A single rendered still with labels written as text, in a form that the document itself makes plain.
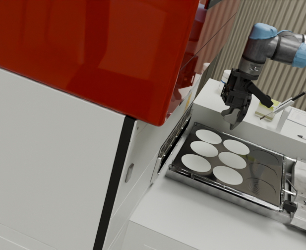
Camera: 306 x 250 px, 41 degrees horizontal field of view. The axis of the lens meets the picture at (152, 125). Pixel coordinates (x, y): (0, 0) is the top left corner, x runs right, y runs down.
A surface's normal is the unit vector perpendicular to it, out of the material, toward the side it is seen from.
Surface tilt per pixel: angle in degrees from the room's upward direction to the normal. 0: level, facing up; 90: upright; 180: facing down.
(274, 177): 0
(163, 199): 0
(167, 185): 0
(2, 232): 90
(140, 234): 90
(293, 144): 90
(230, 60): 90
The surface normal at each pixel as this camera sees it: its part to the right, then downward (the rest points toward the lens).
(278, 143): -0.31, 0.37
